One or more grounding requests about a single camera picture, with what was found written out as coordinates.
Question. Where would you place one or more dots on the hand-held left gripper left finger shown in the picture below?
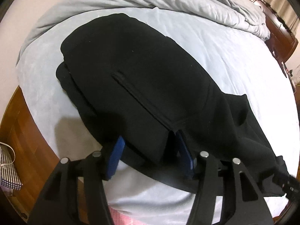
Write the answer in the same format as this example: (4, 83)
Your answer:
(114, 160)

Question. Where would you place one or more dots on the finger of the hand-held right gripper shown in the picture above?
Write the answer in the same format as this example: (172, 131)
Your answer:
(286, 181)

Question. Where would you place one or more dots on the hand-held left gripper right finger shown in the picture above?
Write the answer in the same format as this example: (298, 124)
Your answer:
(185, 155)

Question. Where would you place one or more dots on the black pants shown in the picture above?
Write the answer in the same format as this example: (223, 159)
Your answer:
(140, 75)

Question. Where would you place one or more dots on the red plaid pajama clothing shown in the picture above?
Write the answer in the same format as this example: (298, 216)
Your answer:
(126, 216)

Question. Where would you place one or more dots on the bed with pale blue sheet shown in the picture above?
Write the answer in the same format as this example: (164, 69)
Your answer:
(222, 58)

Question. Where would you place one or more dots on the striped tote bag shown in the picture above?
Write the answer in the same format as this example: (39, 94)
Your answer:
(9, 168)

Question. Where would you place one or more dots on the dark wooden headboard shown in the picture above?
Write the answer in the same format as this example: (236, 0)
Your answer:
(284, 35)

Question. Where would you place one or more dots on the grey duvet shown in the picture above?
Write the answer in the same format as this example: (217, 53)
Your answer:
(117, 0)

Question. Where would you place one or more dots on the beige curtain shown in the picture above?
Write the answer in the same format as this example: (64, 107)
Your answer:
(276, 0)

